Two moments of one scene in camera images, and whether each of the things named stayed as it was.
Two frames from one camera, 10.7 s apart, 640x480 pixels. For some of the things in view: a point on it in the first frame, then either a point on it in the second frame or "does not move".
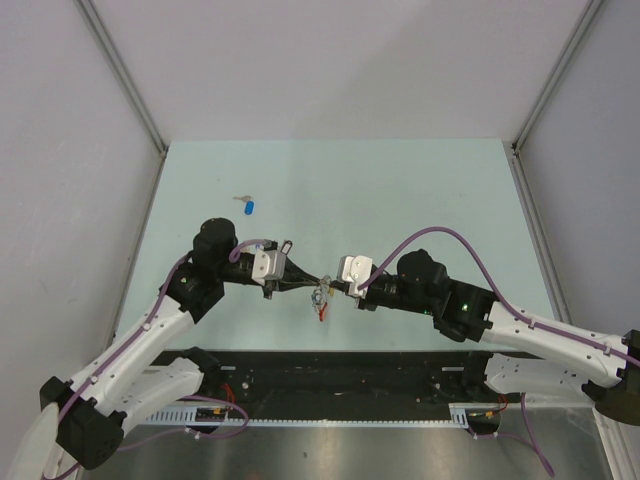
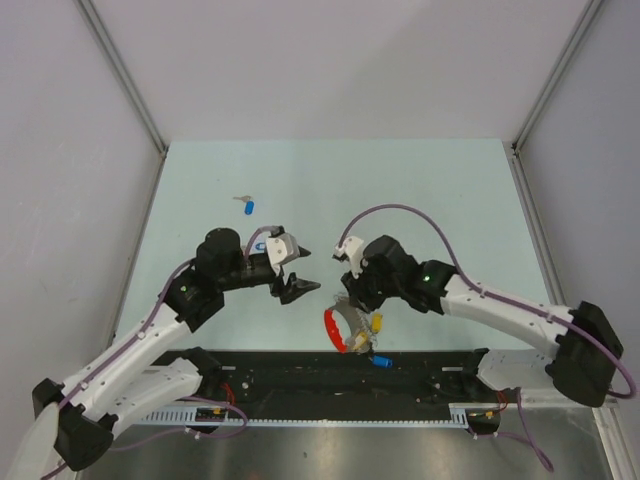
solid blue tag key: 249,203 does not move
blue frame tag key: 316,297 → 382,361
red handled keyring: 322,308 → 334,332
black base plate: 349,379 does not move
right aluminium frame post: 588,17 does not move
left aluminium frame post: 120,69 does not move
